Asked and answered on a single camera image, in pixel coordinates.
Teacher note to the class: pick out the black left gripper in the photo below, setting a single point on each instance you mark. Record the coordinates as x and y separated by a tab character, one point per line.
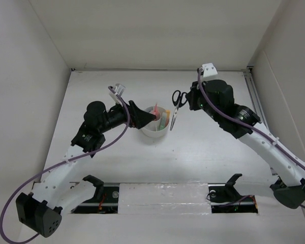
139	116

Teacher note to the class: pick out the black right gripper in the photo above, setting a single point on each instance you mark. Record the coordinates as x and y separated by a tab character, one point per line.
192	95

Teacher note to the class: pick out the pink highlighter pen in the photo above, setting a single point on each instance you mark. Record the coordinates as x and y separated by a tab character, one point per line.
155	111

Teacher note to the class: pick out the black handled scissors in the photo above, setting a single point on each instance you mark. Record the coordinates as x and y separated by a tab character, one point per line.
179	100

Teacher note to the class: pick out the white round divided organizer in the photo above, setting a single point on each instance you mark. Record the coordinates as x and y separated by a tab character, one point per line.
152	129

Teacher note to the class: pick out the green highlighter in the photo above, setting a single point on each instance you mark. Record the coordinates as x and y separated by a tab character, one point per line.
163	121

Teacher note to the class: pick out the orange highlighter marker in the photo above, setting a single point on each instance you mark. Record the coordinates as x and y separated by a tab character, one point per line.
167	117

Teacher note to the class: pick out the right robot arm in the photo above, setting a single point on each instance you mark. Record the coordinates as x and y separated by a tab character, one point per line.
216	99

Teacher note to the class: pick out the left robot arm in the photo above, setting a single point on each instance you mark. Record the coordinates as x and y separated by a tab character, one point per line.
43	208

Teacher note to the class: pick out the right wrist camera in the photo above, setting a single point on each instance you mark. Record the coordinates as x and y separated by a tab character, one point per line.
207	71

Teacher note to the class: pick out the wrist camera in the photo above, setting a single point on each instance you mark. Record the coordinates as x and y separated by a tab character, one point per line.
207	71
116	92

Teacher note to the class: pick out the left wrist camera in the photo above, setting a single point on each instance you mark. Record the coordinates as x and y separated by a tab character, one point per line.
116	92

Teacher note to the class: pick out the aluminium rail at right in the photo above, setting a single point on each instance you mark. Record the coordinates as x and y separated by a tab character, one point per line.
247	72

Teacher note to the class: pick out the front mounting rail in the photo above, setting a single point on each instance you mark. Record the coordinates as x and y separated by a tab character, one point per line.
168	199

